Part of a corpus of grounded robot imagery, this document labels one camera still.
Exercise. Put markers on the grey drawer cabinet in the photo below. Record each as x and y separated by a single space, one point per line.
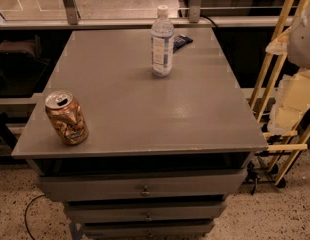
195 119

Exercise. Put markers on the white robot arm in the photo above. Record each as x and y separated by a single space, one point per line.
292 99

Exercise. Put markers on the grey drawer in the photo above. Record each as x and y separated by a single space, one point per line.
146 212
97 188
155 229

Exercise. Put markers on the middle grey drawer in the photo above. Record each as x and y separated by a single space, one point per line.
146 212

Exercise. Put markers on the clear plastic water bottle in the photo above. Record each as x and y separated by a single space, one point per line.
162 40

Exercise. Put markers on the top grey drawer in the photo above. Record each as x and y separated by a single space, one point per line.
97 188

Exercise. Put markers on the orange soda can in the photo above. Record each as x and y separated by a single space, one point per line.
66 117

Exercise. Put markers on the bottom grey drawer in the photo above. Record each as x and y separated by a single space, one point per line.
155 229

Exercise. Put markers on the dark blue snack packet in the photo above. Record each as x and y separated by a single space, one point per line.
181 41

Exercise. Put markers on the metal window frame rail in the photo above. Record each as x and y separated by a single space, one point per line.
84 14

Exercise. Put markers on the yellow wooden rack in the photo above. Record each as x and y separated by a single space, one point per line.
284 149

